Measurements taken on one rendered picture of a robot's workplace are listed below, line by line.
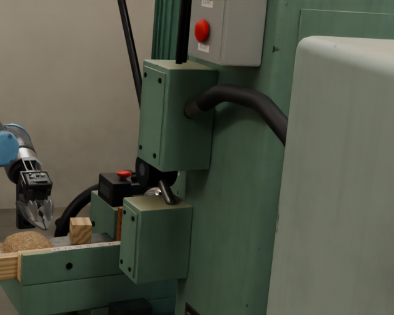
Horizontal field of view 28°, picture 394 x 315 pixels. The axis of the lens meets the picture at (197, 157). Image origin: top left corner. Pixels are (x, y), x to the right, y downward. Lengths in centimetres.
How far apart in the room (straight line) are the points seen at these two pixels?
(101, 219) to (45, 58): 283
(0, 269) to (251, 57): 59
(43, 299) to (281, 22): 65
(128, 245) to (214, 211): 15
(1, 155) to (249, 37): 104
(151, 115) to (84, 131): 338
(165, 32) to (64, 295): 48
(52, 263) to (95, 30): 316
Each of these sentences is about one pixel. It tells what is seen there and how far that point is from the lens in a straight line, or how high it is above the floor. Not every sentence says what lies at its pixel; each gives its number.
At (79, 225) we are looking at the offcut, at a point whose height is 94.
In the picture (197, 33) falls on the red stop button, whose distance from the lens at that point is 104.
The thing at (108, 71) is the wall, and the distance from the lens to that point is 448.
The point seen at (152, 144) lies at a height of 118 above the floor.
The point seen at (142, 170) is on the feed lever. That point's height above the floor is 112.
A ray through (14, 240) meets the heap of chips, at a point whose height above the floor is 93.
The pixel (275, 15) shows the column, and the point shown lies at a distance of 102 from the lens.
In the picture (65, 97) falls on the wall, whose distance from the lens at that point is 445.
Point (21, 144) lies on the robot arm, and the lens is 209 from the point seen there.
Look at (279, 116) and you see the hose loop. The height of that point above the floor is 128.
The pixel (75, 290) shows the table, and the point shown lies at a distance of 139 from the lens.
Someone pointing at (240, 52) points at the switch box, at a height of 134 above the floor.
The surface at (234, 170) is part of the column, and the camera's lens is 110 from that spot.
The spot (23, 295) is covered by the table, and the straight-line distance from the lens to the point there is 136.
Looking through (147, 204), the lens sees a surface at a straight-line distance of 121.
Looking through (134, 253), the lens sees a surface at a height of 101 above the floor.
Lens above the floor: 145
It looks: 14 degrees down
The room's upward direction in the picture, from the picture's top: 5 degrees clockwise
